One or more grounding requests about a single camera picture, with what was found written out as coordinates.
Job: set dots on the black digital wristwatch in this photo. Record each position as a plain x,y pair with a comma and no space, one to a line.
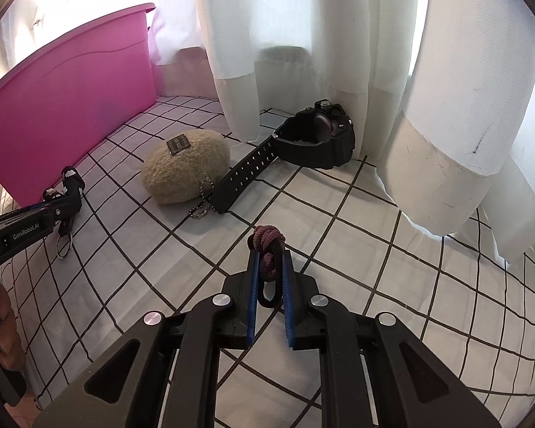
321,136

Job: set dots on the pink plastic tub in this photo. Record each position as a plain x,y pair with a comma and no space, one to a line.
62,100

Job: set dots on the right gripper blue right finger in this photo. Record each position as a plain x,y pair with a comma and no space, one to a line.
288,278

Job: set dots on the beige fuzzy ball keychain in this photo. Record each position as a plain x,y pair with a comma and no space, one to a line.
185,166

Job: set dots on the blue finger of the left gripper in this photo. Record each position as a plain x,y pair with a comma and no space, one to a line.
21,228

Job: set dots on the black strap keychain with ring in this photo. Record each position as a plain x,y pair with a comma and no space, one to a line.
62,208

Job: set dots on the person left hand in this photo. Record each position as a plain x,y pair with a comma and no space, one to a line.
12,356

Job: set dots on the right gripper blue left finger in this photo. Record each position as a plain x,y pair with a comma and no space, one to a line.
253,273

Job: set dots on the white black grid bedsheet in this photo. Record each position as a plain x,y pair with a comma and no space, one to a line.
130,255

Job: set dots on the white curtain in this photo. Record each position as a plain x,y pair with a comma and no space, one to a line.
441,92

